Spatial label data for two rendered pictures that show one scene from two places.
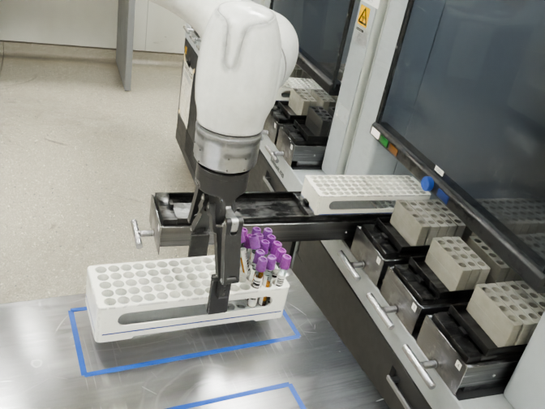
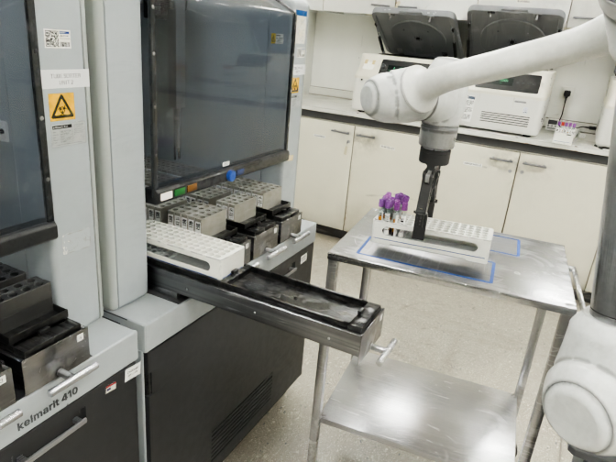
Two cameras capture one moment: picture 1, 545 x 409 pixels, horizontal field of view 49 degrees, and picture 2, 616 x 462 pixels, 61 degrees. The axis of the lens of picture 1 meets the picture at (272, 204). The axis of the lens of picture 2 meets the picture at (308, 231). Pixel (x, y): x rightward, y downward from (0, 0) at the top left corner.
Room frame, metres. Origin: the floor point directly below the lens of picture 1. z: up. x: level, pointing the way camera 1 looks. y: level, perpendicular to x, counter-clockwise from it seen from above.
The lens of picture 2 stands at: (1.82, 0.86, 1.35)
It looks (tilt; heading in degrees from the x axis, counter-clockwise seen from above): 21 degrees down; 229
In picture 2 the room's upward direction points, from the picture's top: 5 degrees clockwise
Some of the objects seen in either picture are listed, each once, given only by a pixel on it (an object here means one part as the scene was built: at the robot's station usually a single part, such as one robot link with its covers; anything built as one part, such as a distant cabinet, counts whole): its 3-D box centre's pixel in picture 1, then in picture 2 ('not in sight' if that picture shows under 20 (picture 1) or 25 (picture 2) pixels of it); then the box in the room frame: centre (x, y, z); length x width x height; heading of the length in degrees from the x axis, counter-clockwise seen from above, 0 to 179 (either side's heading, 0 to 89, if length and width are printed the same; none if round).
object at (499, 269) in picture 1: (483, 263); (217, 203); (1.05, -0.45, 0.85); 0.12 x 0.02 x 0.06; 23
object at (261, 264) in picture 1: (255, 286); not in sight; (0.74, 0.00, 0.91); 0.02 x 0.02 x 0.11
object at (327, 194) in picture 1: (365, 195); (182, 249); (1.28, -0.22, 0.83); 0.30 x 0.10 x 0.06; 114
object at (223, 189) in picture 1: (220, 190); (433, 166); (0.74, 0.08, 1.07); 0.08 x 0.07 x 0.09; 29
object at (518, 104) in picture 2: not in sight; (505, 69); (-1.24, -0.96, 1.24); 0.62 x 0.56 x 0.69; 24
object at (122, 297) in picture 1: (189, 292); (431, 235); (0.73, 0.10, 0.88); 0.30 x 0.10 x 0.06; 119
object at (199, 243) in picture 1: (197, 251); (420, 225); (0.79, 0.10, 0.92); 0.03 x 0.01 x 0.07; 119
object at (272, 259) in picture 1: (266, 285); not in sight; (0.75, -0.01, 0.91); 0.02 x 0.02 x 0.11
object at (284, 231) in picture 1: (292, 217); (243, 290); (1.21, -0.05, 0.78); 0.73 x 0.14 x 0.09; 114
